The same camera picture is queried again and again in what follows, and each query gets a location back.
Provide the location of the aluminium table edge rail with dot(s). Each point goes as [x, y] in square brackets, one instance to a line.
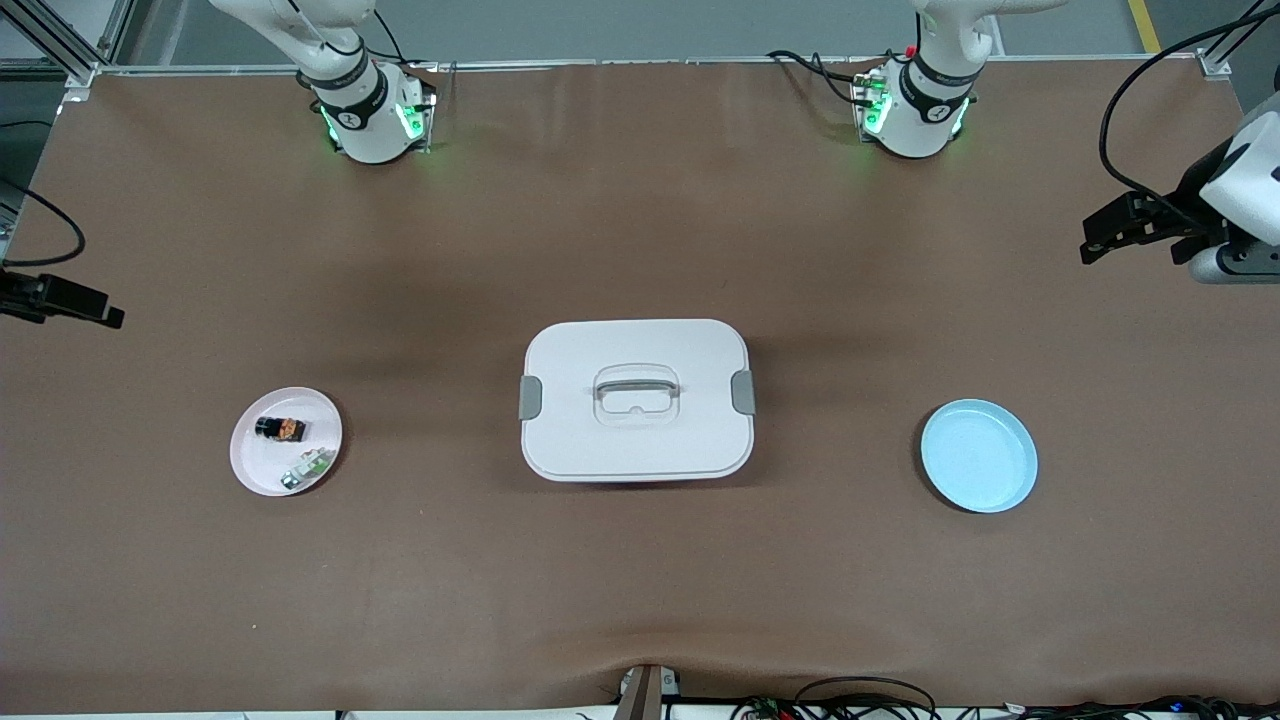
[600, 63]

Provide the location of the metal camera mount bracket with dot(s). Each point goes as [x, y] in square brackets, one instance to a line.
[645, 695]

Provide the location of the green and silver switch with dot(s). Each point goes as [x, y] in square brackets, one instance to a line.
[315, 462]

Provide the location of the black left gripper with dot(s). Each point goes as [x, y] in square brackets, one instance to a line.
[1190, 192]

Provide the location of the brown table cover sheet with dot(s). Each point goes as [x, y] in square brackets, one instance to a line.
[640, 580]

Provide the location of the orange and black switch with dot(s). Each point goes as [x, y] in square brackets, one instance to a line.
[290, 430]

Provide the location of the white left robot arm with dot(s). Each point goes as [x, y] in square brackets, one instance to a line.
[925, 120]

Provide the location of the light blue round plate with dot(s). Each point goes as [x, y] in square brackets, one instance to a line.
[978, 455]

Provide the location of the pink round plate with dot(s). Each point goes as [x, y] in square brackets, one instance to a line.
[265, 465]

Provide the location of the aluminium frame profile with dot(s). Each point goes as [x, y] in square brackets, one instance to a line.
[1215, 65]
[75, 70]

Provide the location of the white lidded storage box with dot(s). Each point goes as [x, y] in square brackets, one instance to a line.
[640, 440]

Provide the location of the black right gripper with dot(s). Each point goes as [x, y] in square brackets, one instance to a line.
[28, 297]

